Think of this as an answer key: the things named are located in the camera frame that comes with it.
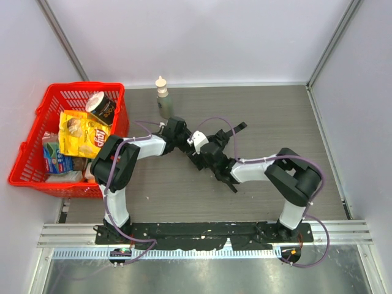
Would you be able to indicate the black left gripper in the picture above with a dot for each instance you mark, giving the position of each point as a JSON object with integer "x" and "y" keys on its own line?
{"x": 181, "y": 134}

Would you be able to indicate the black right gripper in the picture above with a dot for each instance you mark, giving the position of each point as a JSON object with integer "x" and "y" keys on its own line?
{"x": 223, "y": 138}

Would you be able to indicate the black folding umbrella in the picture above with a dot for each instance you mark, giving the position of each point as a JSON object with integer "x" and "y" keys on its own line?
{"x": 217, "y": 143}

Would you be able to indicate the red plastic basket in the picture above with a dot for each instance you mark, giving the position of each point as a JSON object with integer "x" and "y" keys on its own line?
{"x": 29, "y": 168}

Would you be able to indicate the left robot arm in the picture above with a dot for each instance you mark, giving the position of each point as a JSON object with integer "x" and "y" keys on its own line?
{"x": 114, "y": 165}

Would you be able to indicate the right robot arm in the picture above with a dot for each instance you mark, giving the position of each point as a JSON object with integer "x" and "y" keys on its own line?
{"x": 296, "y": 178}

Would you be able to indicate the beige squeeze bottle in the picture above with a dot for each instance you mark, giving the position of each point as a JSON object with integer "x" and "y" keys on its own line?
{"x": 164, "y": 101}

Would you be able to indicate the black ice cream tub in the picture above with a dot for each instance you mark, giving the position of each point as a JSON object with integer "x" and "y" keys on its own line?
{"x": 101, "y": 107}

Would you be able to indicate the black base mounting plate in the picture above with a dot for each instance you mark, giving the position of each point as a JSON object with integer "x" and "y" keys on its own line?
{"x": 203, "y": 236}

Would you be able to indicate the yellow Lay's chips bag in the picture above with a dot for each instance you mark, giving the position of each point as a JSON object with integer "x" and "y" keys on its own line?
{"x": 80, "y": 134}

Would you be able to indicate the pink wrapped package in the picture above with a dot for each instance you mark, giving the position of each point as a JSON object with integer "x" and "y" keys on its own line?
{"x": 69, "y": 177}

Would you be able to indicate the blue green snack packet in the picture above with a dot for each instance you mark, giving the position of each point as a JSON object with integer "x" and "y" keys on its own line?
{"x": 54, "y": 161}

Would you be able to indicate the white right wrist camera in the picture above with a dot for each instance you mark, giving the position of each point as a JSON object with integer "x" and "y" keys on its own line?
{"x": 197, "y": 140}

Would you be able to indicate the white slotted cable duct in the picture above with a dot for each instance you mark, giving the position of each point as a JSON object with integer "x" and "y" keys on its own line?
{"x": 95, "y": 253}

